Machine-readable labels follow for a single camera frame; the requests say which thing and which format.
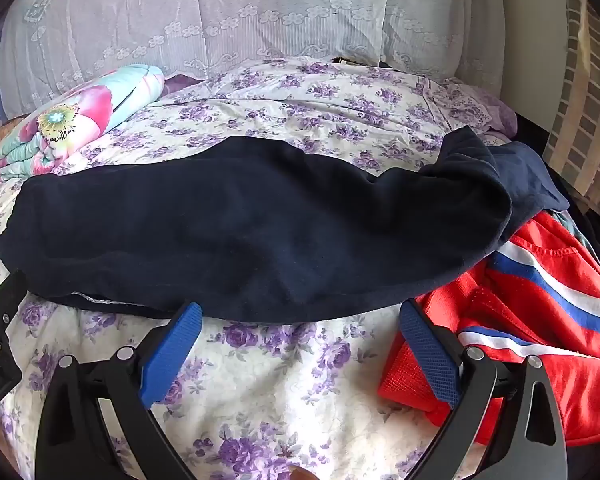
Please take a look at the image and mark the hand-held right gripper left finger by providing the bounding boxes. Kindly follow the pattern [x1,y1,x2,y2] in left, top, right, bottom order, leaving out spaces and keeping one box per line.
[35,302,203,480]

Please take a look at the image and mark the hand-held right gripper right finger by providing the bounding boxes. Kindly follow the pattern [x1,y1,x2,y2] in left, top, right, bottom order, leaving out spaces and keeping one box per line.
[399,299,567,480]

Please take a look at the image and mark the navy blue pants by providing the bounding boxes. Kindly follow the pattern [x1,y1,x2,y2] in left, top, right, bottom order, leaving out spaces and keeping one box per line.
[0,126,571,325]

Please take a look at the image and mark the red striped garment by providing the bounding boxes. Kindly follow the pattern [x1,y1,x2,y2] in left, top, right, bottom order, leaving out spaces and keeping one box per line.
[377,210,600,448]

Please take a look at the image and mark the grey-green cloth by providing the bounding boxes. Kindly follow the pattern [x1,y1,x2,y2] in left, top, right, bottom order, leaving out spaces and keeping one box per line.
[552,209,600,261]

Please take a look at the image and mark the folded floral blanket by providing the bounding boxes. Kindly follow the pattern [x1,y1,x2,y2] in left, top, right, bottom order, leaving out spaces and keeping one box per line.
[0,64,167,183]

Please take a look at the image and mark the lilac patterned cloth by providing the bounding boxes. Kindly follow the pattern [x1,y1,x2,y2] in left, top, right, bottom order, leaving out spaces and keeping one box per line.
[420,77,518,136]

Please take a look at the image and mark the purple floral bedsheet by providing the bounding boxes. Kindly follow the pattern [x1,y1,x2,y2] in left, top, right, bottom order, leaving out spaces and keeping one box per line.
[0,56,518,480]

